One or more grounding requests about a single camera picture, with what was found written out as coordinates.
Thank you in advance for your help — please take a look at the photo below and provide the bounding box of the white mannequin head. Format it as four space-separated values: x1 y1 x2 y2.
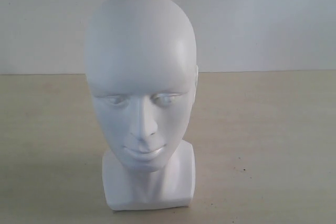
85 0 198 211

